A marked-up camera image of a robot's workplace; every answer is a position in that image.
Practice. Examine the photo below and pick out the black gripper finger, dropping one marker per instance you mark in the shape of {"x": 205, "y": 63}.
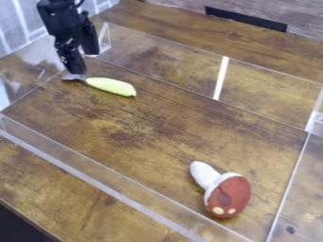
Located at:
{"x": 71, "y": 58}
{"x": 88, "y": 35}

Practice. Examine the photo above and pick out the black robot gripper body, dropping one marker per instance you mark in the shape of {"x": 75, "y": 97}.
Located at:
{"x": 61, "y": 18}

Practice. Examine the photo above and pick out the green handled metal spoon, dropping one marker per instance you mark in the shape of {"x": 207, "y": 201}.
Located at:
{"x": 107, "y": 84}

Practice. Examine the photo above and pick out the black strip on table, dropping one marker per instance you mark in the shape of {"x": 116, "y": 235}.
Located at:
{"x": 247, "y": 19}

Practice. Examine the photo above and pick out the red cap toy mushroom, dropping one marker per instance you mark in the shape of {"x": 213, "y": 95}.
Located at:
{"x": 227, "y": 191}

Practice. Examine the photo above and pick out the clear acrylic triangle bracket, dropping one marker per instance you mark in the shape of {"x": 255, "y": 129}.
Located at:
{"x": 104, "y": 38}

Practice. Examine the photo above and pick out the clear acrylic enclosure wall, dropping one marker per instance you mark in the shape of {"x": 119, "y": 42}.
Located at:
{"x": 95, "y": 164}

